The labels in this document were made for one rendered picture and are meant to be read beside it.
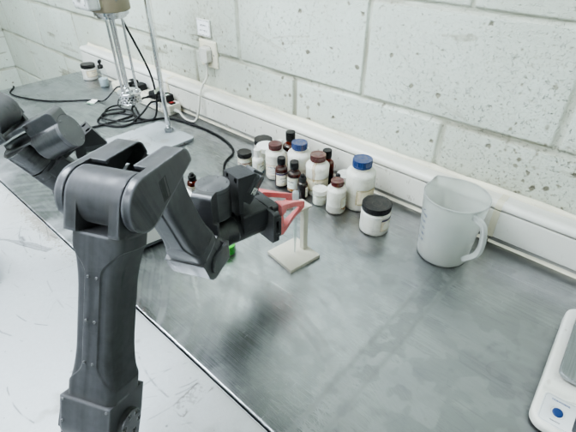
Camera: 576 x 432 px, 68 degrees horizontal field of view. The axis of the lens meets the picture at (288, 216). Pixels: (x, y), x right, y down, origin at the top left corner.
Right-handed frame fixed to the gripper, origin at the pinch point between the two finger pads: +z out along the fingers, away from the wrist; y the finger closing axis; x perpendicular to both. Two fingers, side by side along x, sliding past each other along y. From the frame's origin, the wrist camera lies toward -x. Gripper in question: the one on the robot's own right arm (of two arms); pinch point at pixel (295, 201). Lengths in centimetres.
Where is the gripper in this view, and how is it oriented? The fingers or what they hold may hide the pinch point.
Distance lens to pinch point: 84.0
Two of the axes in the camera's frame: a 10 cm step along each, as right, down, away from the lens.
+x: -0.1, 8.3, 5.5
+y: -6.3, -4.4, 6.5
